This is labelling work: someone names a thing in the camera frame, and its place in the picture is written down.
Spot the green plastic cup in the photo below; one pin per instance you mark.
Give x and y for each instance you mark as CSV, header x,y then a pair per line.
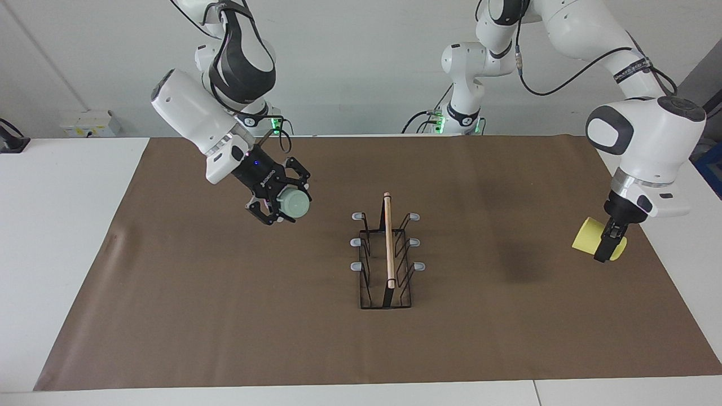
x,y
296,204

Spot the white wall socket box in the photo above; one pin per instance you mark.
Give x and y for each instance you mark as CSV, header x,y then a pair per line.
x,y
90,121

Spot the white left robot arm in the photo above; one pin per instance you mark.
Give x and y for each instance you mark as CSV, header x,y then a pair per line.
x,y
648,129

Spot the black table clamp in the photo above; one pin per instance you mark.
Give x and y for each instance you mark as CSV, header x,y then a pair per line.
x,y
11,144

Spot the blue box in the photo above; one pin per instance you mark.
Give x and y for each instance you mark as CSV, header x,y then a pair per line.
x,y
712,175

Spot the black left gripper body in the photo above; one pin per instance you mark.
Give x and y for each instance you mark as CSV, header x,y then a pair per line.
x,y
623,211

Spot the yellow plastic cup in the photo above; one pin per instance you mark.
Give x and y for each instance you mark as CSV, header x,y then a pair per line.
x,y
586,237

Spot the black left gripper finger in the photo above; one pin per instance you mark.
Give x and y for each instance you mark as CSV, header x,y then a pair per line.
x,y
612,237

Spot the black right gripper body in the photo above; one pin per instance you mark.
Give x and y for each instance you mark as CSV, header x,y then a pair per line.
x,y
256,172

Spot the brown paper table mat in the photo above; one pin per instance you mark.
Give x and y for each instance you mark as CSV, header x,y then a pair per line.
x,y
254,338

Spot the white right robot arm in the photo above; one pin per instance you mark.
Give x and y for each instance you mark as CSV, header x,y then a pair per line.
x,y
186,110

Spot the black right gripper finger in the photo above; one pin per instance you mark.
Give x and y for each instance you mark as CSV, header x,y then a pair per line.
x,y
262,210
299,172

